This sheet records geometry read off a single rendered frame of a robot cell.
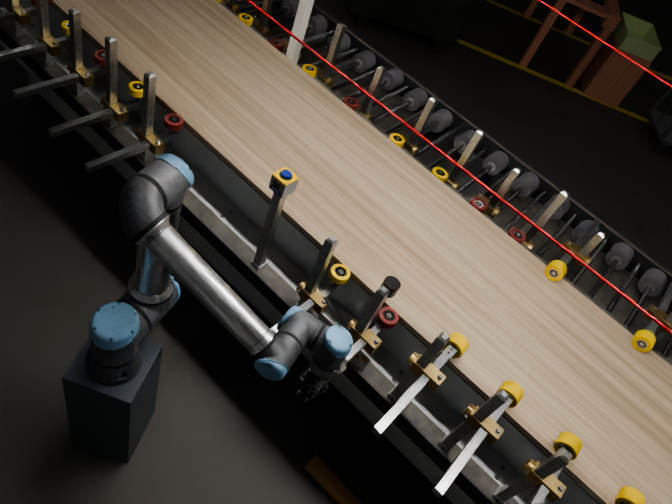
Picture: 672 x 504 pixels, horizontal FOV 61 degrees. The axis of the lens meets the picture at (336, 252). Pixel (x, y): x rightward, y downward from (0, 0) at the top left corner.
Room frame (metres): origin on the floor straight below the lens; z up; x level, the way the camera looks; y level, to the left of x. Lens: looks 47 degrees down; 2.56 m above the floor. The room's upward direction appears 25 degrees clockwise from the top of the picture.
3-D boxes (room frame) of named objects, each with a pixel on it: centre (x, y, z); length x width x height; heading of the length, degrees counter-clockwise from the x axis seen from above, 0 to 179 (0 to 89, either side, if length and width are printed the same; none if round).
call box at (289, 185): (1.47, 0.27, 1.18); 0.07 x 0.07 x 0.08; 67
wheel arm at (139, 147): (1.66, 0.95, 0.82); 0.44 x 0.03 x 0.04; 157
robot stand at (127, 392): (0.88, 0.55, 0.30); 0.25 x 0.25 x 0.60; 4
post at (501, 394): (1.08, -0.66, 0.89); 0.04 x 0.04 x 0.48; 67
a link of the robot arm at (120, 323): (0.89, 0.55, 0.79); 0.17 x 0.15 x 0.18; 172
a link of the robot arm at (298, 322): (0.97, 0.00, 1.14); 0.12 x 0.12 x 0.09; 82
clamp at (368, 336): (1.27, -0.22, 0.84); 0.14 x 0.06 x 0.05; 67
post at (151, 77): (1.76, 0.95, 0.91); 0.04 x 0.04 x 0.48; 67
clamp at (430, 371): (1.17, -0.45, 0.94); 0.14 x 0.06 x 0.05; 67
